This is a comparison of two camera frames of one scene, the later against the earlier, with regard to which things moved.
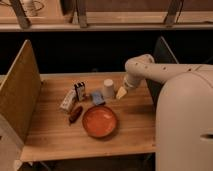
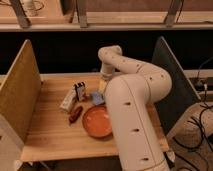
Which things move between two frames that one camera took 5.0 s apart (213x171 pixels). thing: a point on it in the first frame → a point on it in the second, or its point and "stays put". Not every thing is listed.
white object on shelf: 31,7 stays put
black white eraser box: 80,90 stays put
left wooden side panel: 20,91 stays put
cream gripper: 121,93 → 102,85
